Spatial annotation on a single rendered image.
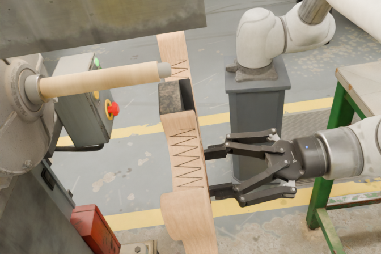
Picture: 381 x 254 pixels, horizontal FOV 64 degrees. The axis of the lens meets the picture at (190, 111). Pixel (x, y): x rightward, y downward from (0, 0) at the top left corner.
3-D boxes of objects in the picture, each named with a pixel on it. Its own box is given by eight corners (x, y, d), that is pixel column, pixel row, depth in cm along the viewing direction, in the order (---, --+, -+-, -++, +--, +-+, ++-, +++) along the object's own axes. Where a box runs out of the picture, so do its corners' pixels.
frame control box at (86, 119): (29, 184, 84) (-27, 115, 67) (50, 130, 100) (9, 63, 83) (116, 172, 83) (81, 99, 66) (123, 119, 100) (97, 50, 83)
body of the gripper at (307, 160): (322, 186, 56) (271, 193, 56) (306, 147, 61) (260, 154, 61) (331, 166, 50) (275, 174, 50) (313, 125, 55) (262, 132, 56)
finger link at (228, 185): (232, 189, 55) (233, 193, 55) (194, 195, 55) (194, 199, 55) (232, 181, 53) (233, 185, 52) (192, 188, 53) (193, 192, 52)
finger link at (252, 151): (284, 153, 54) (285, 147, 55) (223, 144, 57) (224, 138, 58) (282, 164, 57) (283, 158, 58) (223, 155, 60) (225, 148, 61)
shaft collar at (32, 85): (26, 105, 45) (21, 74, 45) (42, 104, 50) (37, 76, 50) (39, 102, 45) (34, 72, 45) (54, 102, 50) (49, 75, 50)
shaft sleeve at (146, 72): (41, 98, 46) (37, 77, 46) (51, 98, 49) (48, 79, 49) (159, 80, 45) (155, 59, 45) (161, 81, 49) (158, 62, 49)
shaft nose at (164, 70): (159, 77, 46) (156, 62, 46) (160, 79, 48) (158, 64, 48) (172, 76, 46) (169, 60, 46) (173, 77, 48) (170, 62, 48)
